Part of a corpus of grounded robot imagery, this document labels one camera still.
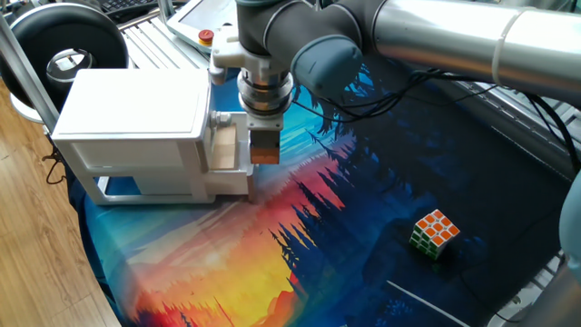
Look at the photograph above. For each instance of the white teach pendant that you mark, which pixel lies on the white teach pendant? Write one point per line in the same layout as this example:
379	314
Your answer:
199	13

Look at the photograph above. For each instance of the white gripper adapter plate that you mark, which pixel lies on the white gripper adapter plate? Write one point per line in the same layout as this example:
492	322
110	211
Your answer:
265	122

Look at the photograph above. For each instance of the silver force torque sensor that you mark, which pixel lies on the silver force torque sensor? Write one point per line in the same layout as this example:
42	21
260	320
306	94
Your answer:
265	91

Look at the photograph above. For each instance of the black round fan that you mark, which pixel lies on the black round fan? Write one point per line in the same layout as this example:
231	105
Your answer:
68	27

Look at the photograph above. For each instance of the aluminium profile frame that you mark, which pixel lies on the aluminium profile frame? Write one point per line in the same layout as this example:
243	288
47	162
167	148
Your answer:
25	68

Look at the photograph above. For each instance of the grey Schunk gripper body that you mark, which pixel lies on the grey Schunk gripper body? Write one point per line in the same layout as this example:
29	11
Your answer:
265	141

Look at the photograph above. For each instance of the white drawer cabinet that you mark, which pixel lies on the white drawer cabinet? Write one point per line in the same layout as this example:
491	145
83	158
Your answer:
131	104

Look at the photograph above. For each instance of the colourful forest print cloth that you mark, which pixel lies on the colourful forest print cloth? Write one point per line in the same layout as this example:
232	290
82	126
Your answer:
363	181

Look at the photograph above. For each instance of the black keyboard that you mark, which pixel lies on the black keyboard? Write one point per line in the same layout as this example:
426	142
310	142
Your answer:
127	4

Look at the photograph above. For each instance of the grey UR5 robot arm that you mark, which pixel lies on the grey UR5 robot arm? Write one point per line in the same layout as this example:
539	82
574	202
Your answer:
318	36

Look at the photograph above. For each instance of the Rubik's cube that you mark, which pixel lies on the Rubik's cube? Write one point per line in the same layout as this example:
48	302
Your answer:
433	234

